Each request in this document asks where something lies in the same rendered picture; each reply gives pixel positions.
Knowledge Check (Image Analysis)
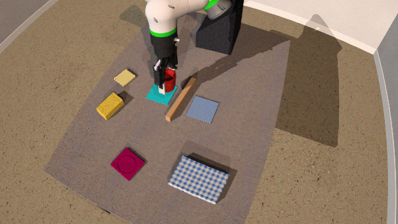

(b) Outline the pale yellow flat square pad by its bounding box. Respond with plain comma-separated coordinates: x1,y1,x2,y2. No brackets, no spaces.
114,70,136,87

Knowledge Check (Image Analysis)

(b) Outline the red cup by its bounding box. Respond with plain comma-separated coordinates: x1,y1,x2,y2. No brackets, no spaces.
164,68,176,93

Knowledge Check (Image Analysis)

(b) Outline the crimson square pad with circle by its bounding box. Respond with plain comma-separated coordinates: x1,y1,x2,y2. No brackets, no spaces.
111,147,145,181

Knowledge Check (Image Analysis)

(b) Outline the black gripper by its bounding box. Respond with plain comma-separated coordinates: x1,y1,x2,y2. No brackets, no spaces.
153,44,178,95

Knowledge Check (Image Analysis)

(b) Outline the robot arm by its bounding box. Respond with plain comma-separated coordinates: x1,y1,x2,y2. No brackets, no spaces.
145,0,232,48

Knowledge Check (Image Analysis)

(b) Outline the yellow sponge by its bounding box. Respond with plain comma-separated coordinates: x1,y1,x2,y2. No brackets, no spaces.
96,92,124,120

